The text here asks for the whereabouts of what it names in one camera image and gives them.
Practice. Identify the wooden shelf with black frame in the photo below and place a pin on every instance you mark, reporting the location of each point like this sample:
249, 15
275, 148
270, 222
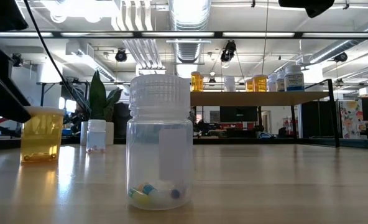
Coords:
252, 98

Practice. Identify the clear plastic pill bottle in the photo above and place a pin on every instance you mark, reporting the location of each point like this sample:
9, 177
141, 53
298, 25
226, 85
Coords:
229, 84

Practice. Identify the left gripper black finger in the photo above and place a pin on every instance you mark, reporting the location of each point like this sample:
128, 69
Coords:
0, 87

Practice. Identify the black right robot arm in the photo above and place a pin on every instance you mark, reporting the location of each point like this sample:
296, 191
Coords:
308, 4

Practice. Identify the clear bottle with colourful capsules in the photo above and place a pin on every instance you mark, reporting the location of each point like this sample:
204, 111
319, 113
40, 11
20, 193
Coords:
159, 149

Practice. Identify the black ceiling spotlight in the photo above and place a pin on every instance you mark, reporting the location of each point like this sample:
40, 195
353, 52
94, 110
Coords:
121, 55
16, 60
228, 51
340, 57

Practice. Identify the floral printed panel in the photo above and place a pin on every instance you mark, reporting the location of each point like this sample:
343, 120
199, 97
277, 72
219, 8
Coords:
352, 118

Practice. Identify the small orange pill bottle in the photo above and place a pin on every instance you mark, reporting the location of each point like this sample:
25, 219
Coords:
195, 81
201, 83

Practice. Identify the silver ceiling air duct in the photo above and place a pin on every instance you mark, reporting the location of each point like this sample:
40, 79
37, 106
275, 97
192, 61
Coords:
188, 51

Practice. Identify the green plant in white pot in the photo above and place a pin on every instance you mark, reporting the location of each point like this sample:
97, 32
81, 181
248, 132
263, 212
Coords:
97, 96

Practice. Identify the black wide monitor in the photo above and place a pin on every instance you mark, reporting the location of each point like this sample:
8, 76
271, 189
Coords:
238, 113

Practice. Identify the small clear bottle red pills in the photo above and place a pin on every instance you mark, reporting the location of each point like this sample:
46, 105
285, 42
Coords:
96, 137

